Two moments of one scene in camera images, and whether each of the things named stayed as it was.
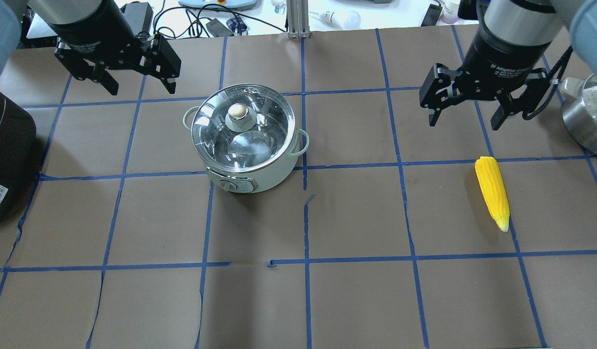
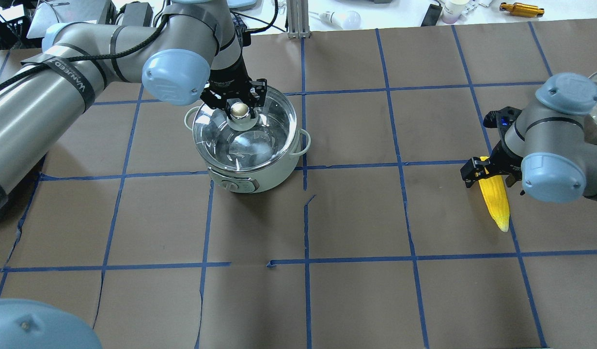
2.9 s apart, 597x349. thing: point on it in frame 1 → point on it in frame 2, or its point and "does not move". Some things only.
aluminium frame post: x=297 y=15 does not move
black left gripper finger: x=433 y=118 → x=475 y=169
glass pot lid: x=243 y=128 does not move
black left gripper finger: x=508 y=106 → x=510 y=180
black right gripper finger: x=171 y=87 → x=227 y=109
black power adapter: x=139 y=16 does not move
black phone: x=432 y=15 does not move
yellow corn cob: x=489 y=176 does not move
